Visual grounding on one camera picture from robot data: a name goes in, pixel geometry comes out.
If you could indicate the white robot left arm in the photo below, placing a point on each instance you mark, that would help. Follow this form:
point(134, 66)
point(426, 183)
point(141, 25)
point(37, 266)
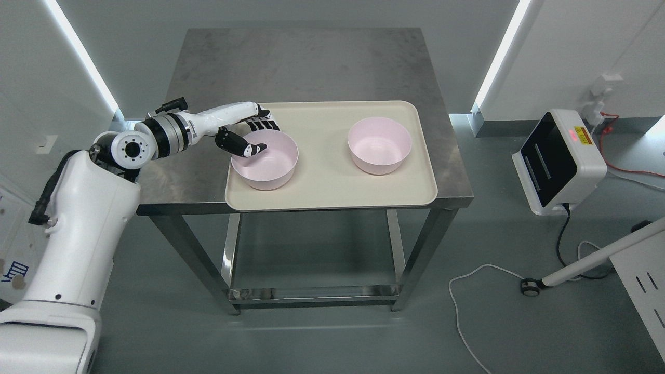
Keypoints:
point(84, 208)

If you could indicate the white wall socket plug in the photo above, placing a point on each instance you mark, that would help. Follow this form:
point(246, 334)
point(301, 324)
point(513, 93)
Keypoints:
point(602, 88)

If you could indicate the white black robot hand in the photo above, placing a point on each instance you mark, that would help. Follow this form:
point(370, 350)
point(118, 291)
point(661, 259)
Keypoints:
point(216, 123)

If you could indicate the white black device box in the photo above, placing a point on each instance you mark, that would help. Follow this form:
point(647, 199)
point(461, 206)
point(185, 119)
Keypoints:
point(559, 165)

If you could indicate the stainless steel table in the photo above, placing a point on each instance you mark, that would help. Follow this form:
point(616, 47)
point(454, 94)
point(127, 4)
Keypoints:
point(184, 196)

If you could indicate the cream plastic tray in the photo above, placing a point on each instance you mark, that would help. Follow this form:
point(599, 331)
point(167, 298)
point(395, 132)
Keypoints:
point(325, 176)

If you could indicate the pink bowl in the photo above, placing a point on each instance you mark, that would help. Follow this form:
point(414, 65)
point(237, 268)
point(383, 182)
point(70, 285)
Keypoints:
point(378, 145)
point(272, 168)

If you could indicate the white labelled sign panel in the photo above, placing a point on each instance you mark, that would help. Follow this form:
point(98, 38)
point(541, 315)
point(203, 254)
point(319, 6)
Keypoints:
point(22, 244)

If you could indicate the white perforated panel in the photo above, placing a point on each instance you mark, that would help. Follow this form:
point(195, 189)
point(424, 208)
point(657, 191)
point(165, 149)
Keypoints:
point(641, 270)

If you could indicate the white wheeled stand leg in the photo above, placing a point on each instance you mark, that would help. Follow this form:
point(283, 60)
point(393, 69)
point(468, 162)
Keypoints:
point(533, 287)

